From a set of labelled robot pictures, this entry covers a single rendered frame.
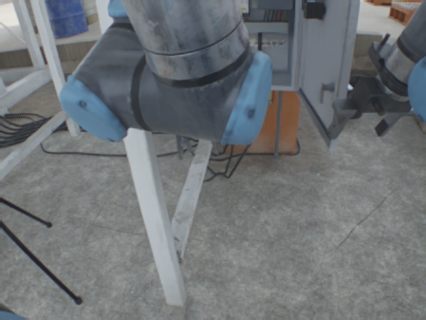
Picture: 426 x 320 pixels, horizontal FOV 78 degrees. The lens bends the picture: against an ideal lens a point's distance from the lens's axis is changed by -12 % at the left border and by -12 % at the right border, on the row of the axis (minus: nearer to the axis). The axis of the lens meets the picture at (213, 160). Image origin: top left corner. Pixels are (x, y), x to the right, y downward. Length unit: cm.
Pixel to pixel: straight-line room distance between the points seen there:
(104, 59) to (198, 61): 14
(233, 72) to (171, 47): 5
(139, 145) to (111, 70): 51
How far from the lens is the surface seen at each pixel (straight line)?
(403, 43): 55
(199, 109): 25
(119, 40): 36
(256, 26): 120
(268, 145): 188
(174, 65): 23
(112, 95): 31
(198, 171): 139
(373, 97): 58
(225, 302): 123
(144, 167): 84
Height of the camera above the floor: 109
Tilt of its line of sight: 36 degrees down
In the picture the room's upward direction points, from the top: 5 degrees counter-clockwise
